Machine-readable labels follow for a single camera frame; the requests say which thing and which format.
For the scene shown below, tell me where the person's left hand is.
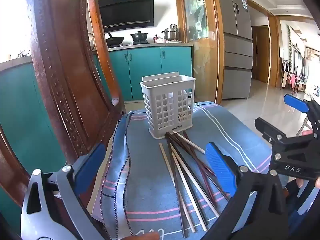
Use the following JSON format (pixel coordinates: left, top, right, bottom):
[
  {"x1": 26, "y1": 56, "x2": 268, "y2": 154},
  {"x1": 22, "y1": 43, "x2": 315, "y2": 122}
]
[{"x1": 122, "y1": 232, "x2": 160, "y2": 240}]

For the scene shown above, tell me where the black lidded pot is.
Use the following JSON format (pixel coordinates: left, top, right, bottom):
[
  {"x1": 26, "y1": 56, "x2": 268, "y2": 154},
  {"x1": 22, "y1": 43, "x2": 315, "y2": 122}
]
[{"x1": 130, "y1": 31, "x2": 149, "y2": 43}]

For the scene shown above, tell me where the blue striped cloth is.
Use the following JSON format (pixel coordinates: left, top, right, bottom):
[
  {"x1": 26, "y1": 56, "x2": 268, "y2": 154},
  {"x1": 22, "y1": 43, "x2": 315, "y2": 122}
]
[{"x1": 91, "y1": 101, "x2": 289, "y2": 240}]

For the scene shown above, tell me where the grey kitchen countertop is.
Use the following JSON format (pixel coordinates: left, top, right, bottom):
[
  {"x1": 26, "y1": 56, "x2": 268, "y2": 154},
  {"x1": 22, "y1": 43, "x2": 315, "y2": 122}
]
[{"x1": 91, "y1": 42, "x2": 194, "y2": 52}]

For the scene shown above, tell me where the brown wooden door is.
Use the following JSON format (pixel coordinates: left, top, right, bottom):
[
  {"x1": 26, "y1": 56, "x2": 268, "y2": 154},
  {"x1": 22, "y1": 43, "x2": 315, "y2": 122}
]
[{"x1": 251, "y1": 25, "x2": 271, "y2": 84}]

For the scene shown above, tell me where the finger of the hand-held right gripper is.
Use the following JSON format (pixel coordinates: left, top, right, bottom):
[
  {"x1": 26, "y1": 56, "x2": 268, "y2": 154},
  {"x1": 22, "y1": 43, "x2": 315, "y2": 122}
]
[
  {"x1": 254, "y1": 117, "x2": 289, "y2": 144},
  {"x1": 284, "y1": 94, "x2": 320, "y2": 133}
]

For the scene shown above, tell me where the black wok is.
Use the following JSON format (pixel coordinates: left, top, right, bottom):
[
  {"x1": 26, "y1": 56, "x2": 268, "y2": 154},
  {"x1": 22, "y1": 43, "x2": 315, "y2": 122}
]
[{"x1": 105, "y1": 32, "x2": 125, "y2": 46}]

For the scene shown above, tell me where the carved wooden chair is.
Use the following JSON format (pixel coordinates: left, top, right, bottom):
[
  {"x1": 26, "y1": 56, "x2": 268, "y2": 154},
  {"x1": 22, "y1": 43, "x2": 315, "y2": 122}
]
[{"x1": 0, "y1": 0, "x2": 126, "y2": 240}]

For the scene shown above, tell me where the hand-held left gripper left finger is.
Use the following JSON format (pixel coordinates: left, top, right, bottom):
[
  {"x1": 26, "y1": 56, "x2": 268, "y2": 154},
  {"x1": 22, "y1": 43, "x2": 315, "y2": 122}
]
[{"x1": 21, "y1": 142, "x2": 110, "y2": 240}]

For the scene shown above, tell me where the grey refrigerator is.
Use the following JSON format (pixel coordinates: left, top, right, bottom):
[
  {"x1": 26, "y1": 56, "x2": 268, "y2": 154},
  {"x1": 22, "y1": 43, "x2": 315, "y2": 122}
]
[{"x1": 215, "y1": 0, "x2": 254, "y2": 100}]

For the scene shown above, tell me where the stainless steel pot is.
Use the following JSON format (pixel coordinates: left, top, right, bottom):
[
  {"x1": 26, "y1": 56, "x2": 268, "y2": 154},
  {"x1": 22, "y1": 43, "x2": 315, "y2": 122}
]
[{"x1": 161, "y1": 24, "x2": 180, "y2": 41}]

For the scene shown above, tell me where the black range hood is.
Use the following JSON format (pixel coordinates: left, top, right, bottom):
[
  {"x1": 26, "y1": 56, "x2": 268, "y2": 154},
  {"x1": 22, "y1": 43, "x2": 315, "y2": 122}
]
[{"x1": 98, "y1": 0, "x2": 155, "y2": 33}]

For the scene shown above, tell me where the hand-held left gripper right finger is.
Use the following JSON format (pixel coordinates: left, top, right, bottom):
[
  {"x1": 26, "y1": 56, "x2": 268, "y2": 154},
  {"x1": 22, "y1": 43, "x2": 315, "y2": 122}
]
[{"x1": 205, "y1": 142, "x2": 288, "y2": 240}]

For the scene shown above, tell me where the pile of mixed chopsticks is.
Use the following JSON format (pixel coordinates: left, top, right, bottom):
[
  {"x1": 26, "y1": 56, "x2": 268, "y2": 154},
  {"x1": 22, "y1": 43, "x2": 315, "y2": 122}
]
[{"x1": 159, "y1": 130, "x2": 231, "y2": 239}]

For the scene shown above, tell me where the white plastic utensil basket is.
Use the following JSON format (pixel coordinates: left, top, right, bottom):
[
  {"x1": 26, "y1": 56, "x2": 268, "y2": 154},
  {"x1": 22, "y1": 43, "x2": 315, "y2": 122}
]
[{"x1": 139, "y1": 72, "x2": 196, "y2": 140}]

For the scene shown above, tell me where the clothes drying rack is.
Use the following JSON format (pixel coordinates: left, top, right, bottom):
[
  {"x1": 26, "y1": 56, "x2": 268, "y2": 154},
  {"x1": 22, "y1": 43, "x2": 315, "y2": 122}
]
[{"x1": 280, "y1": 57, "x2": 307, "y2": 96}]

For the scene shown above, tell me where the wood framed glass door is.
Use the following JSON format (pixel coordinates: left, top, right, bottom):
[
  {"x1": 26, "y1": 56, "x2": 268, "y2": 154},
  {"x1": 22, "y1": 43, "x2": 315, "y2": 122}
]
[{"x1": 176, "y1": 0, "x2": 225, "y2": 105}]

